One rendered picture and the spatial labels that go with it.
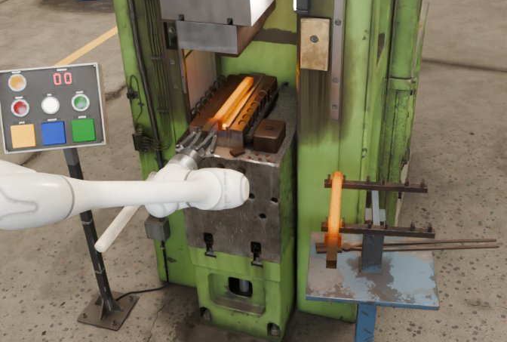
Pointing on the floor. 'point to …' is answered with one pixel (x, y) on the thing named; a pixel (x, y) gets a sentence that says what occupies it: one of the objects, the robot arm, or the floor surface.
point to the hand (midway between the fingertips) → (210, 130)
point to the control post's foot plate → (93, 315)
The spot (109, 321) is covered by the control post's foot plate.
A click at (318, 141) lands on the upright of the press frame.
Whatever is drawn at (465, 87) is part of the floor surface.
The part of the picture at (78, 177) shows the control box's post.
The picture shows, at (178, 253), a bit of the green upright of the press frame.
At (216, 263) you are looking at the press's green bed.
